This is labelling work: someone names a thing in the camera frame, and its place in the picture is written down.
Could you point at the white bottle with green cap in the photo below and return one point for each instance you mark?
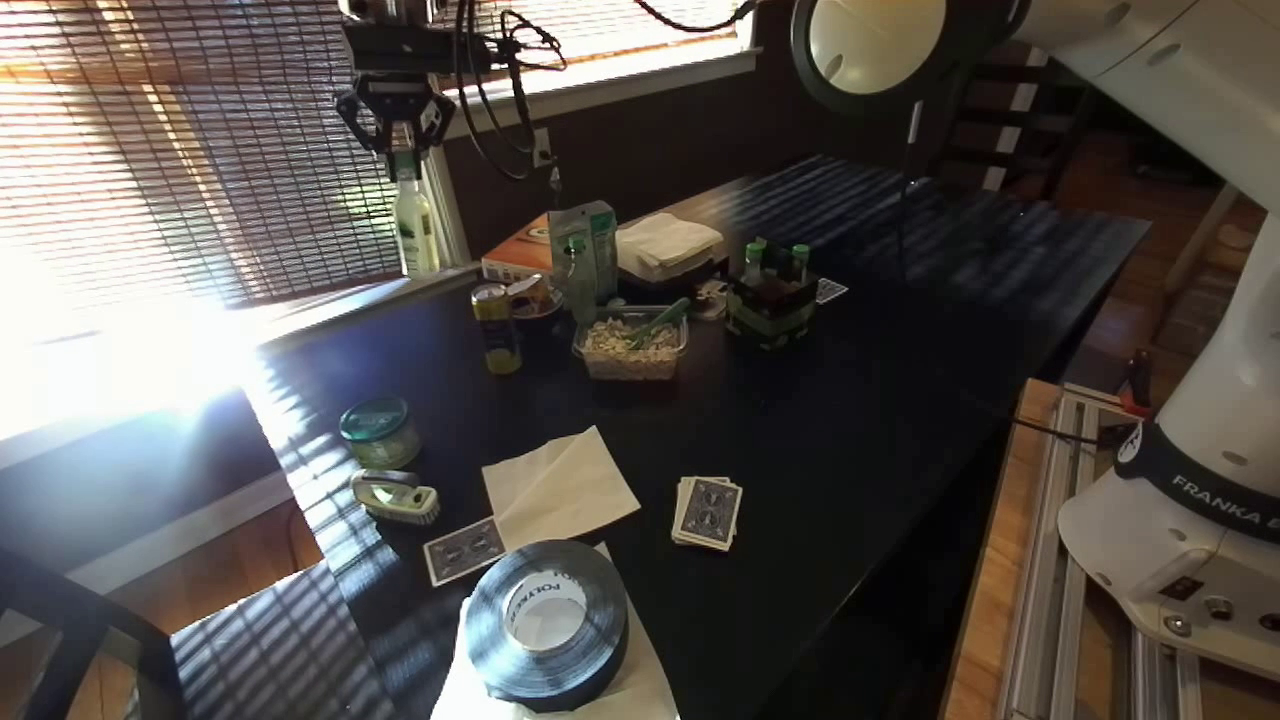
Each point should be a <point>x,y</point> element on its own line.
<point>413,226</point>

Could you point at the green plastic spoon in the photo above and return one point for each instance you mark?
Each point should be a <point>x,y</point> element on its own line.
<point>665,321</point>

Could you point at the white paper napkin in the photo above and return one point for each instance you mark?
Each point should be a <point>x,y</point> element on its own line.
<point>556,486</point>

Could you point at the green case of bottles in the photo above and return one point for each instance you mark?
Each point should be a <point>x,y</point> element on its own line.
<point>771,321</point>

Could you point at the clear plastic food container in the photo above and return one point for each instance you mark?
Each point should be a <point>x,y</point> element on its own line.
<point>626,351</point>

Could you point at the white folded towel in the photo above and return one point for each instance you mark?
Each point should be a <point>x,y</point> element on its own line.
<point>665,247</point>

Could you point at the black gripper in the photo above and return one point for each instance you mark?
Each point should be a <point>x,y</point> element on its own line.
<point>398,96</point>

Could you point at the glass jar with green lid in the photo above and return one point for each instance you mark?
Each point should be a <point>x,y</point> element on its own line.
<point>380,432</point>

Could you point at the dark blue tape roll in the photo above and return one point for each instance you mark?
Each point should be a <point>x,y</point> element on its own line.
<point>545,621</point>

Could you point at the green capped bottle in case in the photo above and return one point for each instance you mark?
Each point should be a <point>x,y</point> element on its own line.
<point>796,252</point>
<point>757,248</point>

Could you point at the small dark card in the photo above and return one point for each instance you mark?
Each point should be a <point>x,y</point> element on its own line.
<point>467,552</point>

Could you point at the small tape dispenser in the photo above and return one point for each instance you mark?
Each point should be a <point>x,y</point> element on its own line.
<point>398,496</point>

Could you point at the dark jar with yellow label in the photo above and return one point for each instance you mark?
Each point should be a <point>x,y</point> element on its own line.
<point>503,342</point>

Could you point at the aluminium rail robot stand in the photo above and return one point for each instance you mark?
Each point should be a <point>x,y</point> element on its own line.
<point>1067,600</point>

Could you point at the bamboo window blinds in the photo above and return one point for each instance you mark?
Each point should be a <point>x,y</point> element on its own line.
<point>163,135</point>

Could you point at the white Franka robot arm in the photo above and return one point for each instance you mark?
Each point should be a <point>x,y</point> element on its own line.
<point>1203,443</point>

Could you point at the blue playing card deck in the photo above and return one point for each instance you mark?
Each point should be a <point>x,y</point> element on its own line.
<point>709,514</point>

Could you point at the black wooden chair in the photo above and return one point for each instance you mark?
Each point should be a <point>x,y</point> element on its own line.
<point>81,621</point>

